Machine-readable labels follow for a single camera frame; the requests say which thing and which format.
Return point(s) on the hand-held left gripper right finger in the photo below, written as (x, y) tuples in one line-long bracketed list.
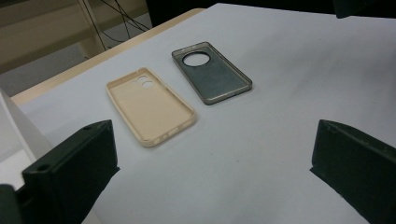
[(358, 168)]

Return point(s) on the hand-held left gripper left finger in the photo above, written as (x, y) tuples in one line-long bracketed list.
[(71, 168)]

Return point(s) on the beige phone case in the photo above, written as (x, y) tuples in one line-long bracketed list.
[(149, 109)]

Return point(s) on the dark grey phone case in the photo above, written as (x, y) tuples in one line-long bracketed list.
[(214, 82)]

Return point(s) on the white table cover sheet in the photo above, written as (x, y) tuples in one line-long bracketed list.
[(280, 77)]

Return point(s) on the wooden shelf unit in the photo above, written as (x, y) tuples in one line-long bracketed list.
[(37, 34)]

